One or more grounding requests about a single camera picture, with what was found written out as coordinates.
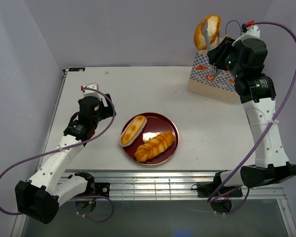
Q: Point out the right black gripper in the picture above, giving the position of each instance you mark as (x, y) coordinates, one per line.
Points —
(216, 55)

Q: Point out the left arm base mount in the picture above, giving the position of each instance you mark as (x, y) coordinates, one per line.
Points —
(99, 189)

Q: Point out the metal tongs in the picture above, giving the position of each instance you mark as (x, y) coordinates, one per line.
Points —
(204, 31)

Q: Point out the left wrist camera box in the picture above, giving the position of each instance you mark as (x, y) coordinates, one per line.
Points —
(88, 90)

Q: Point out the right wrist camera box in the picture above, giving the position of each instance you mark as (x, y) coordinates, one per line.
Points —
(250, 30)

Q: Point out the aluminium frame rail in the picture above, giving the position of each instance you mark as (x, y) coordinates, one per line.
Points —
(145, 185)

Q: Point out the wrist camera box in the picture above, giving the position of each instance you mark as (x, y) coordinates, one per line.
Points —
(250, 30)
(88, 90)

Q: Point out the checkered paper bag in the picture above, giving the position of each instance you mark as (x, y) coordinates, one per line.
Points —
(201, 81)

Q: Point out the braided twist bread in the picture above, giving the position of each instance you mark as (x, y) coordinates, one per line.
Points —
(154, 146)

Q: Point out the round split bun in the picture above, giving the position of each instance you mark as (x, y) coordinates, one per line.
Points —
(214, 23)

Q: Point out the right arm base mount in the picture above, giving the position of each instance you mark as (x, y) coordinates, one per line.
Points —
(222, 205)

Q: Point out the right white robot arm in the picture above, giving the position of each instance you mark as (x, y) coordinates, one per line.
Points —
(272, 166)

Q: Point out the dark red round plate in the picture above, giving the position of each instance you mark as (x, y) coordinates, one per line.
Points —
(156, 124)

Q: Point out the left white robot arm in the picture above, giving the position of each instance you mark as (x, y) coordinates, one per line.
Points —
(41, 196)

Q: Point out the blue label sticker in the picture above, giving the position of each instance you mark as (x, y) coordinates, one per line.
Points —
(76, 69)

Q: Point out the sesame flat bread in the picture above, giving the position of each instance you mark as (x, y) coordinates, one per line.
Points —
(132, 130)

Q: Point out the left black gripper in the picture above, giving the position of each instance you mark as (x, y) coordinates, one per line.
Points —
(110, 105)

